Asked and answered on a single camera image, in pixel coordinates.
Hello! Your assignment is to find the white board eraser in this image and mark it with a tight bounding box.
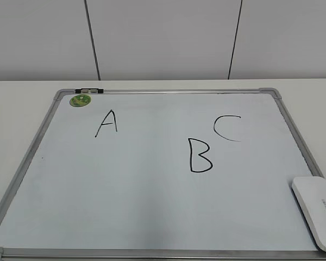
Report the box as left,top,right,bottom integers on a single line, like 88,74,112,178
292,176,326,252

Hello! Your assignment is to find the round green sticker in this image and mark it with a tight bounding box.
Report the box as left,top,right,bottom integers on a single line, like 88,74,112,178
70,94,91,108

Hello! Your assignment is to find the white board with aluminium frame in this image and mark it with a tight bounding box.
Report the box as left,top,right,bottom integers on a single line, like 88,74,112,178
0,88,326,260

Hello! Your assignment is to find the black hanging clip on frame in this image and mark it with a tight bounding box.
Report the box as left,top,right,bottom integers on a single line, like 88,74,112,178
74,88,104,94

